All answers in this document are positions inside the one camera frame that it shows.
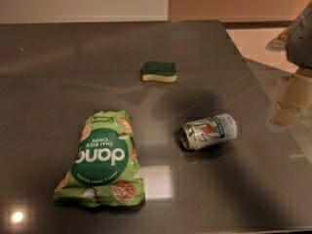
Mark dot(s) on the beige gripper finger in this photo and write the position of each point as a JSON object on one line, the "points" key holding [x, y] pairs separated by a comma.
{"points": [[294, 95]]}

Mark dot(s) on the green Dang chips bag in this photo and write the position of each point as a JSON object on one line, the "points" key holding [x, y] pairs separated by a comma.
{"points": [[105, 170]]}

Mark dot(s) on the green and yellow sponge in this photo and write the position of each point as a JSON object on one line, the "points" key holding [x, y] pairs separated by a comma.
{"points": [[159, 71]]}

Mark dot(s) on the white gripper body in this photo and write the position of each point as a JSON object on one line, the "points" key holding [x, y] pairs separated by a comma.
{"points": [[301, 39]]}

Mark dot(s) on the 7up soda can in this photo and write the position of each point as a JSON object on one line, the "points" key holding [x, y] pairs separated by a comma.
{"points": [[208, 131]]}

